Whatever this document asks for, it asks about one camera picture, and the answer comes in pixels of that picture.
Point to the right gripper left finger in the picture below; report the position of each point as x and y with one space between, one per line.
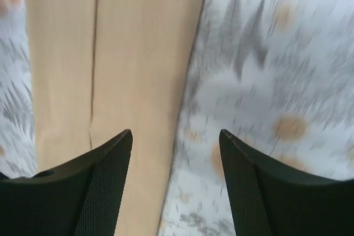
79 197

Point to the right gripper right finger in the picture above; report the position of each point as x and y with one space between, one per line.
268 197

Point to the beige t shirt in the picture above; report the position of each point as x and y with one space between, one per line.
99 67

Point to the floral table cloth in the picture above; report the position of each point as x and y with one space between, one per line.
277 74

